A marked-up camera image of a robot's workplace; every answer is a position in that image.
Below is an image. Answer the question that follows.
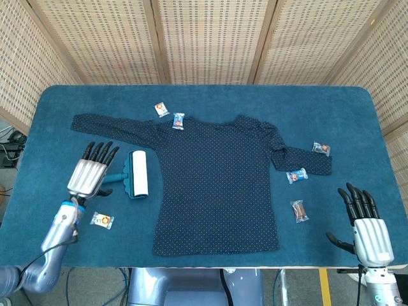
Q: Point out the teal plush table cover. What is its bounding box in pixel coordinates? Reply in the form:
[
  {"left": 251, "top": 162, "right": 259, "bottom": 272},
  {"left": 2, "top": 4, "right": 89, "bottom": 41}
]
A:
[{"left": 0, "top": 84, "right": 408, "bottom": 270}]

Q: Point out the black equipment with cables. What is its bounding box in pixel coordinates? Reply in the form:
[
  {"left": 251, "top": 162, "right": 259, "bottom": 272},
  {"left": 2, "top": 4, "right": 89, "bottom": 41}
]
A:
[{"left": 0, "top": 126, "right": 28, "bottom": 168}]

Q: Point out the yellow floor tape strip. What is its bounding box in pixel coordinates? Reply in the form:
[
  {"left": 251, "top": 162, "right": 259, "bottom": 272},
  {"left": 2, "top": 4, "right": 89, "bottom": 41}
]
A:
[{"left": 318, "top": 268, "right": 332, "bottom": 306}]

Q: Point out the woven bamboo folding screen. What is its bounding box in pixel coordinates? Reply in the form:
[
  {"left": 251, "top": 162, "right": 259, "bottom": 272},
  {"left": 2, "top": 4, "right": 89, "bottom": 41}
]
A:
[{"left": 0, "top": 0, "right": 408, "bottom": 198}]

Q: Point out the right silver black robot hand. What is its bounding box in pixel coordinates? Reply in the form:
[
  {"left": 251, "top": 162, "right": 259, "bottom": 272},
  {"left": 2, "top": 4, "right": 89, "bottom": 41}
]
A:
[{"left": 325, "top": 182, "right": 395, "bottom": 265}]

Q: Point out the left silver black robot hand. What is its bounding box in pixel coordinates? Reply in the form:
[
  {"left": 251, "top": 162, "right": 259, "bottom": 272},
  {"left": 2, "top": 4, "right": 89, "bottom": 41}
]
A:
[{"left": 66, "top": 141, "right": 120, "bottom": 200}]

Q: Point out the black torso cable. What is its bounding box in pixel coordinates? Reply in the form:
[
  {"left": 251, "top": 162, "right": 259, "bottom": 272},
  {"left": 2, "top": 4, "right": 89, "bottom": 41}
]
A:
[{"left": 219, "top": 269, "right": 232, "bottom": 306}]

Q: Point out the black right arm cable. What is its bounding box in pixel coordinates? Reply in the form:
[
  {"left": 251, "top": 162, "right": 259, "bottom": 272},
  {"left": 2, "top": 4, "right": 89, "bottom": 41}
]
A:
[{"left": 356, "top": 264, "right": 366, "bottom": 306}]

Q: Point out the teal white lint roller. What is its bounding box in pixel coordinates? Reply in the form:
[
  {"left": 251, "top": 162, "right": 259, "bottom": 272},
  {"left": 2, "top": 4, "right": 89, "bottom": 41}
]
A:
[{"left": 102, "top": 150, "right": 149, "bottom": 199}]

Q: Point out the blue white snack packet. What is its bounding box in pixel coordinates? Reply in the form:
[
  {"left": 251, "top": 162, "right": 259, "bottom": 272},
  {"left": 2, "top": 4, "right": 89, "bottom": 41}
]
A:
[{"left": 171, "top": 112, "right": 186, "bottom": 131}]

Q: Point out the grey-blue robot torso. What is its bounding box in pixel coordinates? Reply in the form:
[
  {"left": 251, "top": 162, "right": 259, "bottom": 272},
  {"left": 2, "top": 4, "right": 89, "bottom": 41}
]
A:
[{"left": 127, "top": 267, "right": 265, "bottom": 306}]

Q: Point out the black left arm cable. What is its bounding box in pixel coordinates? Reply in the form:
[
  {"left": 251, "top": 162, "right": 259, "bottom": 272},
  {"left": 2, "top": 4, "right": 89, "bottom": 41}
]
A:
[{"left": 12, "top": 222, "right": 80, "bottom": 288}]

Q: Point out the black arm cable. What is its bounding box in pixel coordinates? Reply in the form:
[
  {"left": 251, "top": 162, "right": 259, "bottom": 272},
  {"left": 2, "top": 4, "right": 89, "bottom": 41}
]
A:
[
  {"left": 356, "top": 264, "right": 366, "bottom": 306},
  {"left": 12, "top": 222, "right": 80, "bottom": 288}
]

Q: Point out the dark clear snack packet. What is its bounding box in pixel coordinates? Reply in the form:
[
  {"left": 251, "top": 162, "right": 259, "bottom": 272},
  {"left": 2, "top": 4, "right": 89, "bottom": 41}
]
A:
[{"left": 312, "top": 141, "right": 332, "bottom": 157}]

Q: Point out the large blue snack packet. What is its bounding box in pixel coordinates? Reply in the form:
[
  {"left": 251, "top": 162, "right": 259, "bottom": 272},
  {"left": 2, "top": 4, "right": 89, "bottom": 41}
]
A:
[{"left": 286, "top": 168, "right": 309, "bottom": 186}]

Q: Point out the brown snack in clear wrapper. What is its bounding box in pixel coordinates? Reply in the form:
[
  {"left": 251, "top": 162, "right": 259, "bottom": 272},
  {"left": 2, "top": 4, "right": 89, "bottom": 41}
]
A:
[{"left": 290, "top": 200, "right": 310, "bottom": 223}]

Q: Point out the dark blue polka dot shirt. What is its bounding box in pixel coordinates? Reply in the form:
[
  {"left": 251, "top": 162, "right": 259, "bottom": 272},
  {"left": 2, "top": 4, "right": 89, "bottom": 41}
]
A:
[{"left": 70, "top": 113, "right": 333, "bottom": 258}]

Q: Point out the yellow white snack packet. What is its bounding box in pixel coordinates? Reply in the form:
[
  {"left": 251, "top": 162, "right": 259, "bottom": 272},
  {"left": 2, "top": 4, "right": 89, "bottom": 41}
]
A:
[{"left": 89, "top": 211, "right": 115, "bottom": 230}]

